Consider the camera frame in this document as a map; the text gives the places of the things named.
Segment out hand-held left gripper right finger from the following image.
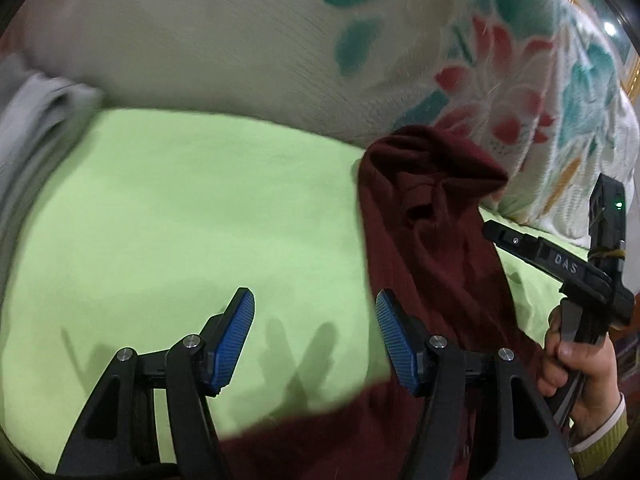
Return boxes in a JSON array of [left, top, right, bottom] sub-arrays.
[[375, 288, 576, 480]]

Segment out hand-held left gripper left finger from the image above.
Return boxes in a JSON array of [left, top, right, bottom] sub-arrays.
[[55, 287, 257, 480]]

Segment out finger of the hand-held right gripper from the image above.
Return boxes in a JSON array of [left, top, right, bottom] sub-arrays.
[[482, 219, 542, 267]]

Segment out maroon knit sweater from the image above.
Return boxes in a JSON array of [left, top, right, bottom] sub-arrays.
[[220, 125, 571, 480]]

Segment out person's right forearm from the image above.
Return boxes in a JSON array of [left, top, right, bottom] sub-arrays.
[[567, 394, 640, 479]]

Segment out person's right hand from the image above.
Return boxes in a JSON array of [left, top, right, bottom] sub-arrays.
[[537, 305, 627, 442]]

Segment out green bed sheet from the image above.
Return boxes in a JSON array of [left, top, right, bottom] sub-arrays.
[[0, 107, 601, 476]]

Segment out gold framed painting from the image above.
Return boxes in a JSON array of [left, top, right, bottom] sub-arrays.
[[562, 0, 640, 92]]

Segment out grey folded garment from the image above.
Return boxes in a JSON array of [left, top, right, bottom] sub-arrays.
[[0, 55, 104, 281]]

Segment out floral white pillow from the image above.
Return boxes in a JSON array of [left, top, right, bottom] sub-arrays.
[[20, 0, 640, 247]]

